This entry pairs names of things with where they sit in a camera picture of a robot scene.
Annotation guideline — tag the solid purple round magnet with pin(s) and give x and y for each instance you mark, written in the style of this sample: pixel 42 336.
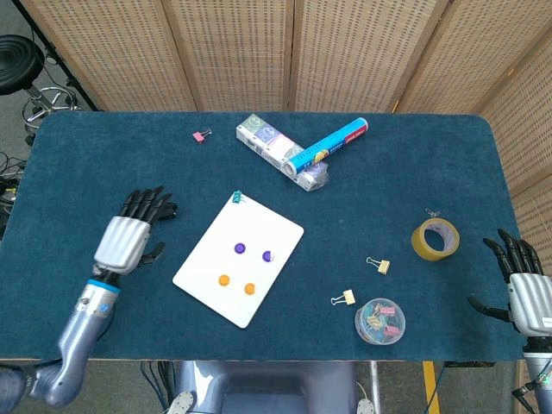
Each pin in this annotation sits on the solid purple round magnet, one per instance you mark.
pixel 239 248

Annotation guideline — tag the white magnetic board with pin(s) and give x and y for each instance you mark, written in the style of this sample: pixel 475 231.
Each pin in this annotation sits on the white magnetic board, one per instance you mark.
pixel 250 224

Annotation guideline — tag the black stapler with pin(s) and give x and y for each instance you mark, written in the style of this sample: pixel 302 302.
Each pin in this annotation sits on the black stapler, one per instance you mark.
pixel 173 212

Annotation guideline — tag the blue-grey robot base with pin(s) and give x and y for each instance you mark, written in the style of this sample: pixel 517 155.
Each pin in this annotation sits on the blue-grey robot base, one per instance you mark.
pixel 267 386

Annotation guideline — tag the white printed cardboard box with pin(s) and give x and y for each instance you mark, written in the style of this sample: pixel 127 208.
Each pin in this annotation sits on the white printed cardboard box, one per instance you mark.
pixel 263 138

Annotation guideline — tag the yellow packing tape roll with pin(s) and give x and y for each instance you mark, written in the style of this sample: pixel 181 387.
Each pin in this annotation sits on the yellow packing tape roll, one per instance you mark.
pixel 420 248

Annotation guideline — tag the clear jar of binder clips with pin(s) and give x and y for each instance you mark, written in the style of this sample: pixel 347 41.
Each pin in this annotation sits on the clear jar of binder clips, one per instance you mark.
pixel 379 321

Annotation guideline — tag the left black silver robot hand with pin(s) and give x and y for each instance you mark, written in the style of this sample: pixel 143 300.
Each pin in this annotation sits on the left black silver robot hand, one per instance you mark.
pixel 123 243

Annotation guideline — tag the woven folding screen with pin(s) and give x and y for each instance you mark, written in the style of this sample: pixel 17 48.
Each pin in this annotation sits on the woven folding screen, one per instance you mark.
pixel 237 52

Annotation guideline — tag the black round stool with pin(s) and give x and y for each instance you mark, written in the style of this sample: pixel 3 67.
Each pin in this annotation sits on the black round stool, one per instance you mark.
pixel 17 62

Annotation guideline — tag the blue carpet table mat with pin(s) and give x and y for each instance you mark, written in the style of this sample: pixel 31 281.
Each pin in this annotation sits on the blue carpet table mat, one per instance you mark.
pixel 108 164

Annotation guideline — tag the silver table leg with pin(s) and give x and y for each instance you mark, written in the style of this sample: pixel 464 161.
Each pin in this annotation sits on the silver table leg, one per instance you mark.
pixel 374 379

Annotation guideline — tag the pale yellow binder clip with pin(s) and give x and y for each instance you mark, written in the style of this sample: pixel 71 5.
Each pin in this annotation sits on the pale yellow binder clip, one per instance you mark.
pixel 349 297
pixel 383 267

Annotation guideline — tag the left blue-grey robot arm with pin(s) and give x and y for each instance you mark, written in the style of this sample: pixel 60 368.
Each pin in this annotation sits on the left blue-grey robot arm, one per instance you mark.
pixel 82 332

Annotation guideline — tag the black metal pole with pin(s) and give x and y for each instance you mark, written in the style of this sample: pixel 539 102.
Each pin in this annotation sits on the black metal pole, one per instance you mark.
pixel 56 56

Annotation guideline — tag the pink binder clip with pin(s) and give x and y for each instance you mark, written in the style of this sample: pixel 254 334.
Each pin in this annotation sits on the pink binder clip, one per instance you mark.
pixel 198 137

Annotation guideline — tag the purple round magnet white mark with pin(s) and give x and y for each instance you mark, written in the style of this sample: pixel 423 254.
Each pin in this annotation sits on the purple round magnet white mark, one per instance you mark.
pixel 268 256

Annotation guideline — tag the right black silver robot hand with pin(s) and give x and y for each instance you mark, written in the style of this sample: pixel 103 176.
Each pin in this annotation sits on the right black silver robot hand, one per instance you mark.
pixel 532 306

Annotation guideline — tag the blue food wrap roll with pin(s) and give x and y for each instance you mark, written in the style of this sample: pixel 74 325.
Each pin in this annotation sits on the blue food wrap roll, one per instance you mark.
pixel 328 144

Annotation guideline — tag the teal binder clip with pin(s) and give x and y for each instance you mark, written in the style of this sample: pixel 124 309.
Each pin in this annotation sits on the teal binder clip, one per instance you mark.
pixel 237 197

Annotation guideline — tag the orange round magnet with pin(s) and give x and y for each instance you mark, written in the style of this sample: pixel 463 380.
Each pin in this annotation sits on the orange round magnet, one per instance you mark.
pixel 249 289
pixel 223 280

